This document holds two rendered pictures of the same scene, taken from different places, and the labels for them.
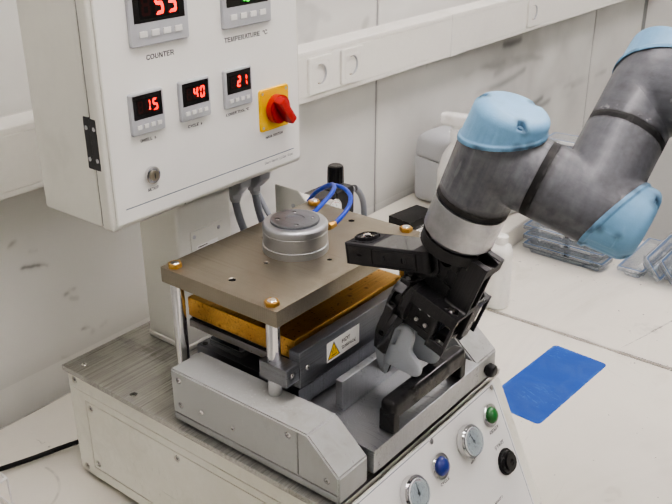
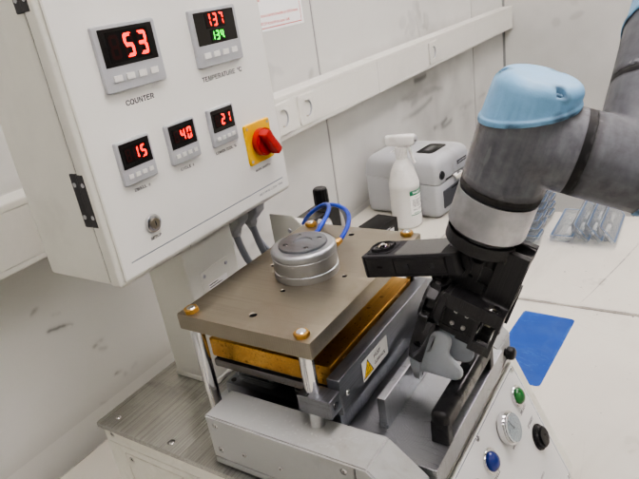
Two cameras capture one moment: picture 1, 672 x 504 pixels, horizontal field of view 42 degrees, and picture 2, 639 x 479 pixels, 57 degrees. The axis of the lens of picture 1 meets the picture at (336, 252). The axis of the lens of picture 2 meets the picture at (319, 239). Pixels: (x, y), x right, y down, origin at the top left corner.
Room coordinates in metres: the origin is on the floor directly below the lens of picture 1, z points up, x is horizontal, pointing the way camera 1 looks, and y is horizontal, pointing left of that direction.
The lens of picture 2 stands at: (0.30, 0.06, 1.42)
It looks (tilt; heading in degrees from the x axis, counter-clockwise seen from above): 23 degrees down; 357
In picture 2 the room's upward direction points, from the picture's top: 9 degrees counter-clockwise
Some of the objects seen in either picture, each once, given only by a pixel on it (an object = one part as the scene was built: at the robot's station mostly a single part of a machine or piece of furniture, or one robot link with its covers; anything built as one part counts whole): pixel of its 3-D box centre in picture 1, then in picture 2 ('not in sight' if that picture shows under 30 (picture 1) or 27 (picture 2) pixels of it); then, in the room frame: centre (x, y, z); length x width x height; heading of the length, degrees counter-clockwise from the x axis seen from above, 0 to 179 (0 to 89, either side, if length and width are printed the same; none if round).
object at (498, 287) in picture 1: (498, 270); not in sight; (1.48, -0.31, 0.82); 0.05 x 0.05 x 0.14
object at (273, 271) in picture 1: (287, 255); (298, 277); (0.99, 0.06, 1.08); 0.31 x 0.24 x 0.13; 141
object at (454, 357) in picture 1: (424, 386); (464, 386); (0.83, -0.10, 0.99); 0.15 x 0.02 x 0.04; 141
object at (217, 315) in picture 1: (301, 278); (317, 298); (0.96, 0.04, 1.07); 0.22 x 0.17 x 0.10; 141
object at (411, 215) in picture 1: (412, 228); (378, 233); (1.67, -0.16, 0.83); 0.09 x 0.06 x 0.07; 134
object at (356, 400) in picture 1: (330, 361); (358, 373); (0.92, 0.01, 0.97); 0.30 x 0.22 x 0.08; 51
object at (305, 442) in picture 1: (264, 422); (311, 456); (0.80, 0.08, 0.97); 0.25 x 0.05 x 0.07; 51
